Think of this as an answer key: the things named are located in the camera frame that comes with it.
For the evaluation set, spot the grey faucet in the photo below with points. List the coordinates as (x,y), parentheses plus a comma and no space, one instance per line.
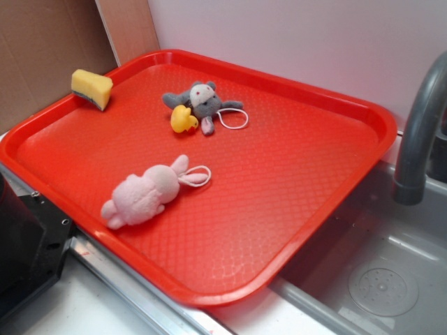
(423,147)

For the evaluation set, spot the grey plastic sink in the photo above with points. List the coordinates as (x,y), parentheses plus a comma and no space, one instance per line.
(374,266)

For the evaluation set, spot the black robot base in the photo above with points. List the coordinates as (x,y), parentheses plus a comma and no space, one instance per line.
(35,237)

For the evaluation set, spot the grey plush animal toy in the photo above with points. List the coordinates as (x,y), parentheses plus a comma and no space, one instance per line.
(205,105)

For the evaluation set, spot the yellow green sponge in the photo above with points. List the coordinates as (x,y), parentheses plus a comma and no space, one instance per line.
(92,87)

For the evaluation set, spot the pink plush bunny toy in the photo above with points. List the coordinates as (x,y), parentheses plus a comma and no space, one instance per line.
(138,199)

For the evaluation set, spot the yellow rubber duck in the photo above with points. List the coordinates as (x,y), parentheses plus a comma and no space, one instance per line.
(182,119)

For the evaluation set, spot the red plastic tray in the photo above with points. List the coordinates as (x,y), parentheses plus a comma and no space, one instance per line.
(277,174)

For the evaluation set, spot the brown cardboard panel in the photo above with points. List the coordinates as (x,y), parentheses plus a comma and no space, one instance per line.
(42,43)

